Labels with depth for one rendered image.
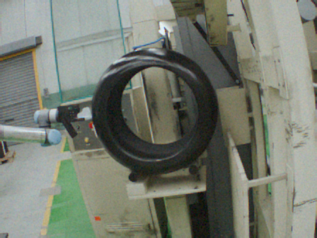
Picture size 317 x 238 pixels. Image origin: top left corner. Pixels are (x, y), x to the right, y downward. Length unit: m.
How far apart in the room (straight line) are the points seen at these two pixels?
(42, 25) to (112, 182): 8.99
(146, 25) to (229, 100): 0.61
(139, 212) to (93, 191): 0.38
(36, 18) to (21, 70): 1.90
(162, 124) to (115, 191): 0.76
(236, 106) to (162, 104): 0.41
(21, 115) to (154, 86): 9.20
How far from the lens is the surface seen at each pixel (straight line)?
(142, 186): 1.53
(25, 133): 1.52
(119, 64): 1.43
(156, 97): 1.80
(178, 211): 1.97
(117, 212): 2.44
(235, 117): 1.73
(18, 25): 11.10
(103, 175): 2.34
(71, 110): 1.61
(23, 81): 10.75
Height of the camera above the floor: 1.35
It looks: 8 degrees down
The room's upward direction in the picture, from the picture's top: 10 degrees counter-clockwise
